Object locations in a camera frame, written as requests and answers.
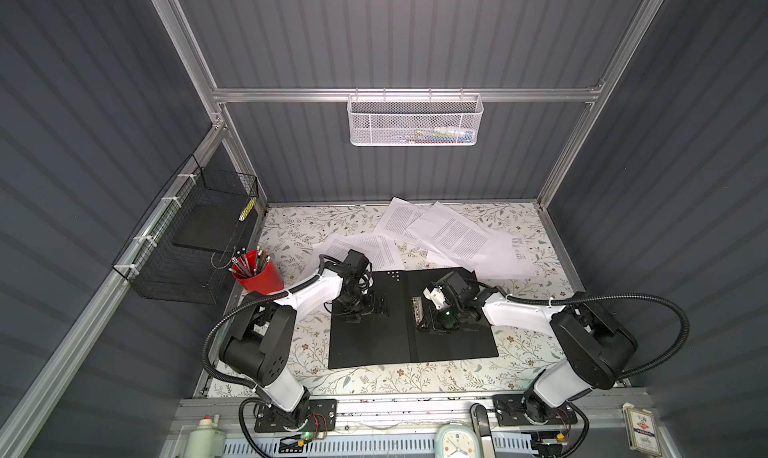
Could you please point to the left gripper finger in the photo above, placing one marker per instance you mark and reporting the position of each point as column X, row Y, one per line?
column 376, row 305
column 338, row 310

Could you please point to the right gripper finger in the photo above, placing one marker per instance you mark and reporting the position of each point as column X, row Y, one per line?
column 433, row 295
column 428, row 324

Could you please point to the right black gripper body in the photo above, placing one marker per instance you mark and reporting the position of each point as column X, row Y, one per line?
column 448, row 317

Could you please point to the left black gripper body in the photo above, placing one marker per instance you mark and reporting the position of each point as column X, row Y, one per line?
column 357, row 296

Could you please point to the orange black file folder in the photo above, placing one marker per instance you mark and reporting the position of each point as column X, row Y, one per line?
column 380, row 340

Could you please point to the printed paper sheet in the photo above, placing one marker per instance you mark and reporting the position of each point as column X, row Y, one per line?
column 397, row 218
column 335, row 246
column 489, row 253
column 381, row 252

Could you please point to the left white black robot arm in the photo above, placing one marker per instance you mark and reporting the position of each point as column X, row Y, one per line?
column 250, row 346

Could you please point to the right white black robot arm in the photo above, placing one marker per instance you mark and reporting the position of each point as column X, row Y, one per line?
column 596, row 347

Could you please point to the red pencil cup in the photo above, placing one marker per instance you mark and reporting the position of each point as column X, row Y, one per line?
column 255, row 271

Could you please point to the small white clock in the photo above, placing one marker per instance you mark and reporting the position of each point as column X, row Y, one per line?
column 456, row 441

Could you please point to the yellow marker in black basket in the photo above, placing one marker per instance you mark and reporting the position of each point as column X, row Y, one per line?
column 247, row 209

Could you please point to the white plastic bottle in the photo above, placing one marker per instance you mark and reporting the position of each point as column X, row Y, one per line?
column 207, row 440

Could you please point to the card box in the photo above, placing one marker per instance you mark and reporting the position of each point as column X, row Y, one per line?
column 641, row 431

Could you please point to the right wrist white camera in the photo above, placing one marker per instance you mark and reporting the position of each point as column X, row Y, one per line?
column 444, row 302

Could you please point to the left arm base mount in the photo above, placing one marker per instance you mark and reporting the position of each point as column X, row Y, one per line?
column 310, row 415

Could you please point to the black handle tool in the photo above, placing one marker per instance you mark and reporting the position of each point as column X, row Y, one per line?
column 481, row 426

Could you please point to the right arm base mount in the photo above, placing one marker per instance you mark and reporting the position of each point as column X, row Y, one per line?
column 519, row 409

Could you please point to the white wire mesh basket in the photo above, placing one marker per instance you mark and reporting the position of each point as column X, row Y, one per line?
column 414, row 120

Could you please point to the black wire mesh basket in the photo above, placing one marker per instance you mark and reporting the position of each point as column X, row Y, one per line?
column 184, row 250

